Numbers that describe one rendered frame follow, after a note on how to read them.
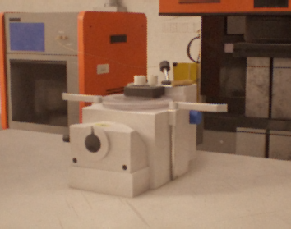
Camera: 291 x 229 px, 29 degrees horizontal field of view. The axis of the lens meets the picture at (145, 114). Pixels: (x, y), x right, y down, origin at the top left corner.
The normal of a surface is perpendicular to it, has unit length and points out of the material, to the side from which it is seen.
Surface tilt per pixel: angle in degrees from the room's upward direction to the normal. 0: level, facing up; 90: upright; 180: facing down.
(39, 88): 90
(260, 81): 90
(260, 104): 90
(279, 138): 90
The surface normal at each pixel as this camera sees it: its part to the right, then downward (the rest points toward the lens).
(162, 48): -0.48, 0.14
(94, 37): 0.88, 0.07
